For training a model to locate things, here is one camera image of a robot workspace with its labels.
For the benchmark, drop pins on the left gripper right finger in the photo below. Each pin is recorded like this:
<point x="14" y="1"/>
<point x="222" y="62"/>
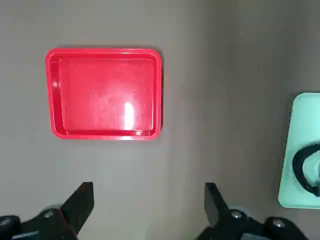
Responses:
<point x="217" y="207"/>

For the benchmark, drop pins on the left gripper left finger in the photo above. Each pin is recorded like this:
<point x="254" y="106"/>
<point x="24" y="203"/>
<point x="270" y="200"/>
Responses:
<point x="75" y="207"/>

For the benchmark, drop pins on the red plastic tray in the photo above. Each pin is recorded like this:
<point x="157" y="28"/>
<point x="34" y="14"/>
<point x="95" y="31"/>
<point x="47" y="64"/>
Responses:
<point x="105" y="95"/>

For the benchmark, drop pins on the pale green flat tray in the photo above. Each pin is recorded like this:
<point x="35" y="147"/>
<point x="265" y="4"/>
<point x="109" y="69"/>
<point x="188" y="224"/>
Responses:
<point x="297" y="120"/>

